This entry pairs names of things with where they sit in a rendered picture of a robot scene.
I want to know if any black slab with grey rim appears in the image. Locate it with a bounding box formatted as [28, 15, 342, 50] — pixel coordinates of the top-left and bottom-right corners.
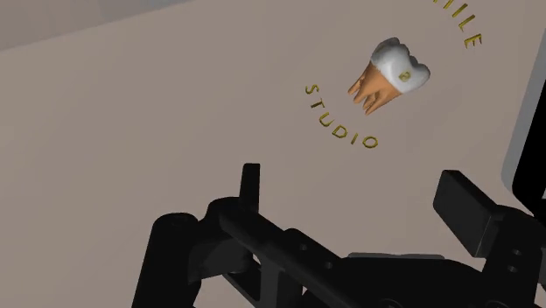
[500, 28, 546, 220]

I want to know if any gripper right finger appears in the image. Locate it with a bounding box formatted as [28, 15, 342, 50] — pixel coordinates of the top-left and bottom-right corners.
[432, 169, 546, 308]

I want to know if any white and orange tooth model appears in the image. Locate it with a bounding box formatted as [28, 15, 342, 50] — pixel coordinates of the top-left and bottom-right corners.
[347, 36, 431, 116]

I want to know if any beige board with gold lettering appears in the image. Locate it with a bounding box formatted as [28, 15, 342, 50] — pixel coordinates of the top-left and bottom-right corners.
[0, 0, 546, 308]

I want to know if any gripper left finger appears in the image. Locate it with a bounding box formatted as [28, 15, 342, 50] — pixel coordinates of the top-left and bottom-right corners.
[130, 163, 345, 308]

